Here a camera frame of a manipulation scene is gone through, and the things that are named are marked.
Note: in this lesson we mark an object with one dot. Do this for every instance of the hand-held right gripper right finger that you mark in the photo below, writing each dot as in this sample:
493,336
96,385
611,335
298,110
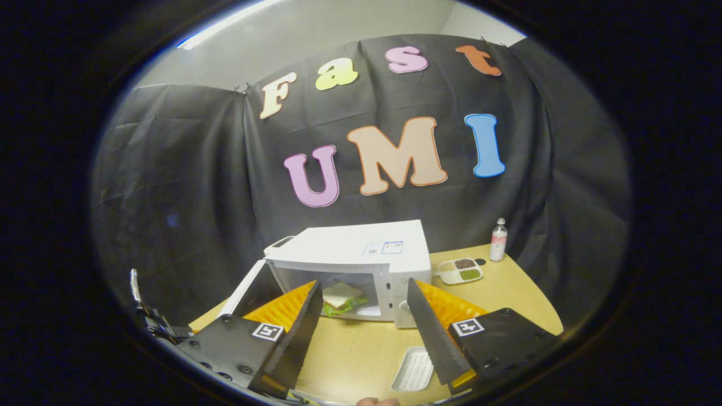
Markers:
431,332

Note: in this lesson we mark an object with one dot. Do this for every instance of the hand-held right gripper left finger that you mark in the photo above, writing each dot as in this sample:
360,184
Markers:
299,338

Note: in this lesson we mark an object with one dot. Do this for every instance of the lettuce sandwich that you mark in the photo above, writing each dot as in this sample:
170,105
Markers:
341,299

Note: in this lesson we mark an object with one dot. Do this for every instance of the white microwave oven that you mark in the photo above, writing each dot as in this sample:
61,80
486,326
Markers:
350,248

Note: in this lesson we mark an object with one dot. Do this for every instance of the white rectangular food tray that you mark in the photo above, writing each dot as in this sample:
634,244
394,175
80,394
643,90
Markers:
412,369

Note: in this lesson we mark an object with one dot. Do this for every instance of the white divided condiment dish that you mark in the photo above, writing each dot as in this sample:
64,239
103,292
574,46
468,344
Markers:
459,270

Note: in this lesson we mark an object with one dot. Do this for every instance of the small clear bottle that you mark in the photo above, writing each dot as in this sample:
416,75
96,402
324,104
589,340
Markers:
498,242

